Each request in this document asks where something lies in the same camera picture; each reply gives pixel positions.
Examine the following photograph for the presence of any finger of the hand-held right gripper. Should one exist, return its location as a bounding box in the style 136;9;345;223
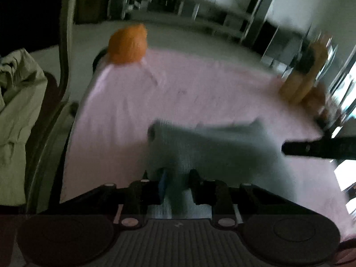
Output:
281;140;316;158

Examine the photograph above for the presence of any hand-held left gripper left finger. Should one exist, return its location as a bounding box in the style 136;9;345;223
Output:
42;168;168;229

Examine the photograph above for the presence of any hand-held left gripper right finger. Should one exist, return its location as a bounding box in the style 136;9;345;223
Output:
189;169;319;229

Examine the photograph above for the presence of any grey and blue sweater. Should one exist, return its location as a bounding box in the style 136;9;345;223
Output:
146;118;298;220

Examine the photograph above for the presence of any pile of mixed fruit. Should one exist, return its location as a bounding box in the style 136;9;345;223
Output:
306;83;342;120

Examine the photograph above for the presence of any window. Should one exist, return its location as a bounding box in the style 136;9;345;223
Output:
328;44;356;134

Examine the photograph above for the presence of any orange juice bottle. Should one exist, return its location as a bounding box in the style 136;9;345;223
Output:
279;33;333;103

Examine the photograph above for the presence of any pink printed blanket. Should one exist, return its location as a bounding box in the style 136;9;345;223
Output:
60;47;356;242

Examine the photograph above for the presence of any bumpy orange citrus fruit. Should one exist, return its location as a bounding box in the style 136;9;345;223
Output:
108;24;148;65

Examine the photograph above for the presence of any beige clothing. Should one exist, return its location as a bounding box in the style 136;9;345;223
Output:
0;48;48;206

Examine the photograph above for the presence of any dark red chair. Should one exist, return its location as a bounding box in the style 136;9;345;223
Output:
0;0;81;214

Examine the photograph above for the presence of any white and grey shelf unit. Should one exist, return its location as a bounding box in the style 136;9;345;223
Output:
107;0;281;45

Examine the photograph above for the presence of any brown wooden cabinet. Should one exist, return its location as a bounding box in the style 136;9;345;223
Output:
74;0;109;24

